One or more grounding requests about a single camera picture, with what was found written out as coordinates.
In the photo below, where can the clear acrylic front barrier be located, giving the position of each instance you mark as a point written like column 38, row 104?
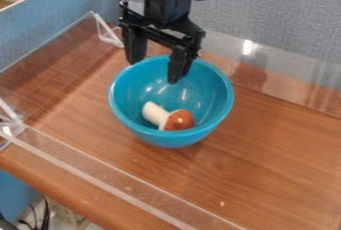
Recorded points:
column 176, row 211

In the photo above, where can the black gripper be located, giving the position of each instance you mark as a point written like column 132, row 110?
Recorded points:
column 181, row 35

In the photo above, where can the clear acrylic left bracket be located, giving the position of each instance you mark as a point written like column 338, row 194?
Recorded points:
column 11, row 125

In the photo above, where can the blue partition with wooden shelf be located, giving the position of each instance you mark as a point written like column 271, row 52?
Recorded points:
column 34, row 21

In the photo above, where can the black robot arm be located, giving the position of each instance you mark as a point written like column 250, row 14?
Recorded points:
column 161, row 21

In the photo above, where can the white brown toy mushroom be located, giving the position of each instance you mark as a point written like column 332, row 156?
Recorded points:
column 177, row 120

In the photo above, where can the blue plastic bowl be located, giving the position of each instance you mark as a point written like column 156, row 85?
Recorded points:
column 204, row 92

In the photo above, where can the clear acrylic barrier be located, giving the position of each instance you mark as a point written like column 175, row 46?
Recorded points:
column 298, row 78
column 176, row 211

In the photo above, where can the clear acrylic corner bracket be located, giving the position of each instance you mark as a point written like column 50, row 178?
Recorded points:
column 108, row 33

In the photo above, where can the clear acrylic back barrier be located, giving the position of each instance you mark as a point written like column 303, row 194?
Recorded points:
column 298, row 78

